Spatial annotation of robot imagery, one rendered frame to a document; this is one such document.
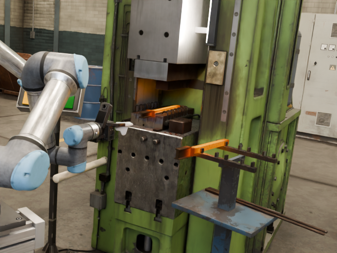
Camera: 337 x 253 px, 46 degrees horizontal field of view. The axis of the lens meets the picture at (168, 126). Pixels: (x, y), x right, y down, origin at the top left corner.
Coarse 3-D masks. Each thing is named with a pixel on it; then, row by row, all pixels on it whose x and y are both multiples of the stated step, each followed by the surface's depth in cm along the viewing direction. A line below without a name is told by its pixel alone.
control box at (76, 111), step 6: (24, 90) 218; (78, 90) 219; (84, 90) 226; (78, 96) 218; (18, 102) 216; (78, 102) 217; (18, 108) 218; (24, 108) 217; (66, 108) 216; (78, 108) 216; (66, 114) 220; (72, 114) 219; (78, 114) 218
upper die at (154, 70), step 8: (136, 64) 212; (144, 64) 210; (152, 64) 208; (160, 64) 206; (168, 64) 205; (176, 64) 213; (184, 64) 222; (192, 64) 233; (136, 72) 213; (144, 72) 211; (152, 72) 209; (160, 72) 207; (168, 72) 206; (176, 72) 215; (184, 72) 224; (192, 72) 235; (160, 80) 207; (168, 80) 208
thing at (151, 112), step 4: (160, 108) 224; (164, 108) 225; (168, 108) 228; (172, 108) 233; (140, 112) 203; (144, 112) 204; (148, 112) 207; (152, 112) 211; (140, 116) 204; (144, 116) 205; (148, 116) 208; (152, 116) 211
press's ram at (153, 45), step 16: (144, 0) 205; (160, 0) 201; (176, 0) 197; (192, 0) 205; (208, 0) 225; (144, 16) 206; (160, 16) 202; (176, 16) 198; (192, 16) 209; (208, 16) 229; (144, 32) 207; (160, 32) 203; (176, 32) 200; (192, 32) 212; (128, 48) 213; (144, 48) 209; (160, 48) 205; (176, 48) 201; (192, 48) 216
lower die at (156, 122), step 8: (136, 112) 220; (160, 112) 217; (168, 112) 223; (176, 112) 225; (192, 112) 246; (136, 120) 217; (144, 120) 215; (152, 120) 213; (160, 120) 211; (152, 128) 213; (160, 128) 211; (168, 128) 218
